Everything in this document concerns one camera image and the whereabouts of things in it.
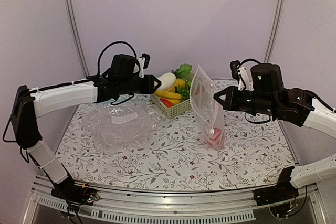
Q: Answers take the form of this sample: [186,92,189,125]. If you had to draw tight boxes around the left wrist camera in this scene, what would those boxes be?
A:
[138,53,150,78]

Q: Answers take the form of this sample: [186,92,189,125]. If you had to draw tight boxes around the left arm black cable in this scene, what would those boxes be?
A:
[96,41,139,77]

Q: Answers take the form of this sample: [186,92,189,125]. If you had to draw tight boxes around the aluminium frame post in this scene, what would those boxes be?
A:
[264,0,285,63]
[64,0,90,76]

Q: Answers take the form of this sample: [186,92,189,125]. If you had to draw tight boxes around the aluminium front rail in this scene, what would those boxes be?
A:
[23,176,331,223]

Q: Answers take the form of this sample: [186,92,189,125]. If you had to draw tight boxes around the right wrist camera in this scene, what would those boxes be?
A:
[230,60,249,91]

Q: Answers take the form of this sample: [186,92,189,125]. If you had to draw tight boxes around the left aluminium frame post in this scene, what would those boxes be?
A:
[64,0,90,76]

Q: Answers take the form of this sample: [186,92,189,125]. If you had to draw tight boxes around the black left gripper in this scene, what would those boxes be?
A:
[119,74,162,95]

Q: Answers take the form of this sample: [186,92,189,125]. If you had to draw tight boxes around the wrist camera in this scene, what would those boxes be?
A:
[230,60,249,91]
[138,53,150,78]

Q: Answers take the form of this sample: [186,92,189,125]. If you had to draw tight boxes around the floral table mat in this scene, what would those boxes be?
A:
[56,95,297,191]

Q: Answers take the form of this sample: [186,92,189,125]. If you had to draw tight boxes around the yellow toy lemon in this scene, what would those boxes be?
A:
[174,79,186,88]

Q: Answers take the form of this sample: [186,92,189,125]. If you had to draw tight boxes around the yellow toy banana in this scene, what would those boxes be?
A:
[155,90,182,100]

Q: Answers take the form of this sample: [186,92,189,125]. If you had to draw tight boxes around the clear plastic bag with label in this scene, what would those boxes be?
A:
[82,100,160,151]

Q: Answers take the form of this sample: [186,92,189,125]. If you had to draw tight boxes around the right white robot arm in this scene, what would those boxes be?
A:
[213,61,335,206]

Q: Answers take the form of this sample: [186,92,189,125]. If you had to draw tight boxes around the red orange toy mango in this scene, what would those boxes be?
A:
[160,98,174,108]

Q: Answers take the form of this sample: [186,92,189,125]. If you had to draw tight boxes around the pink zip top bag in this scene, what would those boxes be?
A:
[190,66,225,150]

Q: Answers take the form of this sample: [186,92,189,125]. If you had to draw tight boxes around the red toy apple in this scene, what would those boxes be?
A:
[208,127,224,144]

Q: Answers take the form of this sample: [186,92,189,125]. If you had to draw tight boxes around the white toy egg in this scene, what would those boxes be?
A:
[156,63,194,91]

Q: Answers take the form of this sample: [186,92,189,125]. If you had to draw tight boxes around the beige plastic basket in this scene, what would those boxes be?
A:
[150,94,192,119]

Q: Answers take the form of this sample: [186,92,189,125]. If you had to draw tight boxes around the green toy grapes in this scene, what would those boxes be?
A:
[176,85,190,101]

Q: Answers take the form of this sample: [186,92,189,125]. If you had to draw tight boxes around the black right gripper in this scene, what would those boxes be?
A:
[214,85,276,115]

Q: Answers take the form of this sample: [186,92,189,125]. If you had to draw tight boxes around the right aluminium frame post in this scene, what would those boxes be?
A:
[264,0,285,63]

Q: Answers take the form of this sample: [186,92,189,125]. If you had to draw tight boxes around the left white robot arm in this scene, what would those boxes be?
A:
[7,54,172,202]

